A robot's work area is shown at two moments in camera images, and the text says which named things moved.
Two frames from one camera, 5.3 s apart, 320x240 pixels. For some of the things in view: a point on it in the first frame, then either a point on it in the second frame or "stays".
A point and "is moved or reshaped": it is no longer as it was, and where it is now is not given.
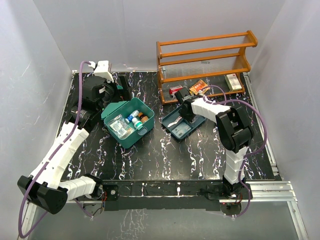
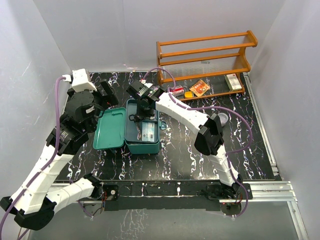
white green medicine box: [233, 82] stays
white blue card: [181, 129] -> [148, 129]
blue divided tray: [178, 127] -> [143, 130]
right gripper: [189, 118] -> [144, 115]
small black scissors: [179, 118] -> [136, 118]
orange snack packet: [198, 86] stays
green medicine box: [124, 120] is moved or reshaped
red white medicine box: [172, 90] stays
